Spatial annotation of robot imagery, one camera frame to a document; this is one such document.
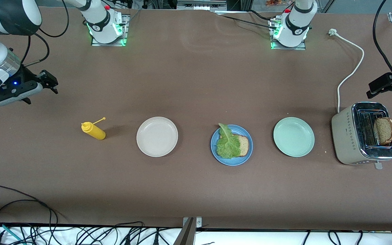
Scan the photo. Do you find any brown bread slice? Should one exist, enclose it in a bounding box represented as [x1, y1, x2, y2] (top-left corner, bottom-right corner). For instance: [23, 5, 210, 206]
[220, 134, 250, 158]
[373, 117, 392, 145]

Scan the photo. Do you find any green lettuce leaf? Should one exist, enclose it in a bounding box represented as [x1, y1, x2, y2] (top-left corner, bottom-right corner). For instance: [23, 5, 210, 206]
[216, 123, 241, 159]

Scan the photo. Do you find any pale green round plate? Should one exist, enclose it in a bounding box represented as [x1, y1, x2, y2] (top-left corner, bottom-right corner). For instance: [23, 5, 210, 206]
[273, 117, 315, 158]

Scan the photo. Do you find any beige round plate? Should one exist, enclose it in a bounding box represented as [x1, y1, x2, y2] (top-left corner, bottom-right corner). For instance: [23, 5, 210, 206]
[136, 116, 179, 158]

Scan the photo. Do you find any blue round plate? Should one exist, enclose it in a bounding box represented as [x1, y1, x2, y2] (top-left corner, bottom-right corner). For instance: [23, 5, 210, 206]
[210, 124, 253, 166]

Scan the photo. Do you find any beige chrome toaster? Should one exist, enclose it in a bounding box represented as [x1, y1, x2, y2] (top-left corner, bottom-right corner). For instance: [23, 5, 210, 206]
[331, 102, 392, 170]

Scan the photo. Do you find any yellow mustard squeeze bottle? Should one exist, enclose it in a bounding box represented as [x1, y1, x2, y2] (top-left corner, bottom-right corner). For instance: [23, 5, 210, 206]
[81, 117, 106, 141]

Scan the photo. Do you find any dark grey slanted pole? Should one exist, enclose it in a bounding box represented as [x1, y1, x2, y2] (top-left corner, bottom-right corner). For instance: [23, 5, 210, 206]
[173, 218, 196, 245]

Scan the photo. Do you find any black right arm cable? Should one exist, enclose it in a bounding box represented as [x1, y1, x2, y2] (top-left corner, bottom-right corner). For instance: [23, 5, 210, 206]
[22, 0, 70, 67]

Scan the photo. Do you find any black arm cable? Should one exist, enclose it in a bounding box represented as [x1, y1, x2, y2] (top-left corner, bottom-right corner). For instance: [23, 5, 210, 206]
[373, 0, 392, 76]
[22, 0, 70, 67]

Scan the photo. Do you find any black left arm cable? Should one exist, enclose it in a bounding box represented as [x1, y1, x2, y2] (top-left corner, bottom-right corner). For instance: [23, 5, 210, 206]
[373, 0, 392, 76]

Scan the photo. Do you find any white toaster power cable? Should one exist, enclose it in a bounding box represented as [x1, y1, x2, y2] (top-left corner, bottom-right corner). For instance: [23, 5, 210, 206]
[329, 29, 365, 113]

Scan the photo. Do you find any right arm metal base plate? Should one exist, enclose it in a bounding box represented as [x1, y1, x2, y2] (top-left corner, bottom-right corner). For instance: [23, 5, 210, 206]
[91, 14, 130, 47]

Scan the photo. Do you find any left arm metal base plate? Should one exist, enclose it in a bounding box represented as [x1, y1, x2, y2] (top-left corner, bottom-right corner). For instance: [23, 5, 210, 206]
[269, 19, 307, 50]

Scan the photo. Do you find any teal cable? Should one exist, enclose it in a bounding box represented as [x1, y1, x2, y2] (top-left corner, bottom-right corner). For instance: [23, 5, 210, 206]
[0, 221, 23, 245]

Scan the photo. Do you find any thin black table cable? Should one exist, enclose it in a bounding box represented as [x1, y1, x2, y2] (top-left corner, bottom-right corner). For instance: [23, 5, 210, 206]
[220, 15, 279, 30]
[249, 10, 275, 21]

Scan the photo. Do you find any grey metal rail box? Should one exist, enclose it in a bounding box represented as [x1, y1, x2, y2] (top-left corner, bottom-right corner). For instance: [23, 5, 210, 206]
[177, 0, 227, 11]

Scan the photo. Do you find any small metal edge bracket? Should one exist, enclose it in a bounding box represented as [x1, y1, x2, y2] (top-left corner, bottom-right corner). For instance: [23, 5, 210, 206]
[182, 217, 202, 228]

